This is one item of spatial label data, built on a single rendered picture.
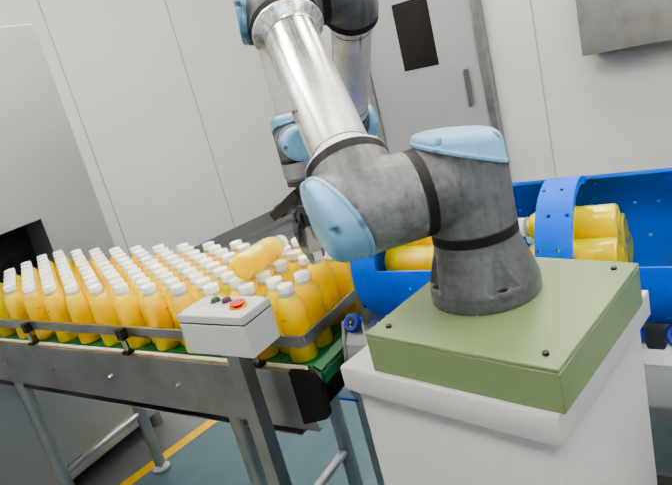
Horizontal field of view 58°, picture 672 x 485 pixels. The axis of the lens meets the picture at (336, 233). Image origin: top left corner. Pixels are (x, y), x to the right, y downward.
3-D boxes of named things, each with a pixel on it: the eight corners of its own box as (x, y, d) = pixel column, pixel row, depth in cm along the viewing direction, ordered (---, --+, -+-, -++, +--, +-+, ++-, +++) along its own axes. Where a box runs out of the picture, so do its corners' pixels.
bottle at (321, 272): (351, 316, 157) (333, 250, 152) (337, 329, 152) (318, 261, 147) (329, 315, 161) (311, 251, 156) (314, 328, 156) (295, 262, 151)
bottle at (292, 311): (304, 349, 151) (285, 282, 146) (325, 352, 147) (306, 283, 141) (286, 364, 146) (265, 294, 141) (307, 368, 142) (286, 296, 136)
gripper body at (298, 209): (322, 229, 142) (309, 180, 139) (293, 231, 147) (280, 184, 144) (338, 218, 148) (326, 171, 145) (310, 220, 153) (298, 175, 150)
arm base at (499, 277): (519, 320, 74) (506, 246, 71) (413, 311, 83) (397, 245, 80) (557, 267, 85) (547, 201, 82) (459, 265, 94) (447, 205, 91)
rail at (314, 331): (307, 347, 140) (303, 335, 139) (304, 346, 140) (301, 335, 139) (383, 274, 171) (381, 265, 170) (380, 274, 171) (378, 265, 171)
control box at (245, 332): (254, 359, 129) (240, 316, 126) (189, 353, 140) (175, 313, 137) (281, 336, 137) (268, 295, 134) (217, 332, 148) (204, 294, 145)
